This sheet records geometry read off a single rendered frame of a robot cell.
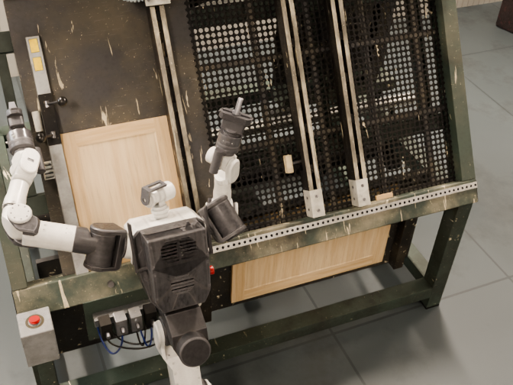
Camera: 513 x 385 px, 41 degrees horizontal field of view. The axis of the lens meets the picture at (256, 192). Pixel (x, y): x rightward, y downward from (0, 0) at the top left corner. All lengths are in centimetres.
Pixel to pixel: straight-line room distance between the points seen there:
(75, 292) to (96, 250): 55
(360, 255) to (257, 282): 61
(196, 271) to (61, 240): 46
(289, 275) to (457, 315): 104
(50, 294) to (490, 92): 433
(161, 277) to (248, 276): 125
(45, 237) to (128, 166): 65
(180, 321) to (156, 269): 26
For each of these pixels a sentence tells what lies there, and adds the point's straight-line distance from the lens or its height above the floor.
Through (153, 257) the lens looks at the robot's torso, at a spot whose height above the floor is 137.
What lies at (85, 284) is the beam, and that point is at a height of 87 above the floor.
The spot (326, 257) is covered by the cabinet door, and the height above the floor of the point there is 41.
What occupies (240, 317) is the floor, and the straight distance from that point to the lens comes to 386.
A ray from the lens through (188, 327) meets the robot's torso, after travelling 244.
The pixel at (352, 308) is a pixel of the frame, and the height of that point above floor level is 18.
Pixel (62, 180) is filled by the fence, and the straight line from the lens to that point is 282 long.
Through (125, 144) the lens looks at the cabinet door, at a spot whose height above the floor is 129.
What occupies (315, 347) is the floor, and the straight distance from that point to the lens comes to 377.
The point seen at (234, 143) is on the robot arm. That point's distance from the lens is 251.
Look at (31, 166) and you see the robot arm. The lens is 251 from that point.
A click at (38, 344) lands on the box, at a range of 272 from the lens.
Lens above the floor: 297
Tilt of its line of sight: 40 degrees down
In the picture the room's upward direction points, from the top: 4 degrees clockwise
